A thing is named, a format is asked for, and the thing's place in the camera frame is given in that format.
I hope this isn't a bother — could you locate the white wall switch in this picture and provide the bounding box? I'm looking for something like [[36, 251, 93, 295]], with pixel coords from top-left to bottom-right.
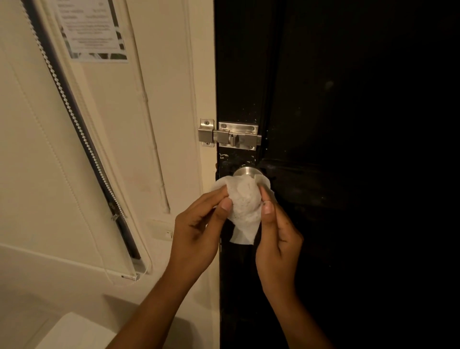
[[147, 219, 175, 242]]

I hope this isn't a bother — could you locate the black door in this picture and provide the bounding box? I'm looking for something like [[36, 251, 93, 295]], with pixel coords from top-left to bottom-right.
[[214, 0, 460, 349]]

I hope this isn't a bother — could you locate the printed paper notice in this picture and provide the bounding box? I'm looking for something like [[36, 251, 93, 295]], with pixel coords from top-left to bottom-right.
[[53, 0, 129, 64]]

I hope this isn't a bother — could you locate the person's left forearm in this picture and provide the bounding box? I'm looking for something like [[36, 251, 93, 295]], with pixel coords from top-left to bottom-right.
[[106, 265, 195, 349]]

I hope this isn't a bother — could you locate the beaded blind chain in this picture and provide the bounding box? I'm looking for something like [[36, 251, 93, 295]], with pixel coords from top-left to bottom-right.
[[20, 0, 127, 221]]

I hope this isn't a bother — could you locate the silver door knob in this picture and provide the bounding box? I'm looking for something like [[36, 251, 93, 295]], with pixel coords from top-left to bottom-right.
[[233, 166, 264, 177]]

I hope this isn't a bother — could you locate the person's right forearm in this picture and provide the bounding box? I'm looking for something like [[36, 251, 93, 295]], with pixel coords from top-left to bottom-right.
[[265, 290, 335, 349]]

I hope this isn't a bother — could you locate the white paper tissue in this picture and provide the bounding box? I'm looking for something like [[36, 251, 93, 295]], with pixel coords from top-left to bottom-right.
[[211, 175, 271, 246]]

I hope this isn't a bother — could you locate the white toilet tank lid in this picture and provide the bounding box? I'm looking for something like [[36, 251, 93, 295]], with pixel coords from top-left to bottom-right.
[[35, 312, 118, 349]]

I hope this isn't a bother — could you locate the white roller blind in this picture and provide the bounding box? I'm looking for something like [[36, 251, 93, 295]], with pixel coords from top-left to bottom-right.
[[0, 0, 141, 282]]

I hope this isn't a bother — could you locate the person's right hand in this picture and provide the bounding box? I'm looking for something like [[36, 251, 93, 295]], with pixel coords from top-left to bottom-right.
[[254, 186, 305, 296]]

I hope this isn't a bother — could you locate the person's left hand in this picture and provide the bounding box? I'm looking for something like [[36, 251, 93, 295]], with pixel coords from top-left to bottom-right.
[[167, 186, 233, 282]]

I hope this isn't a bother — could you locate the silver slide bolt latch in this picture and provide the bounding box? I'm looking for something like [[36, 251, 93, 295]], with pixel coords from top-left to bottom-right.
[[198, 119, 262, 151]]

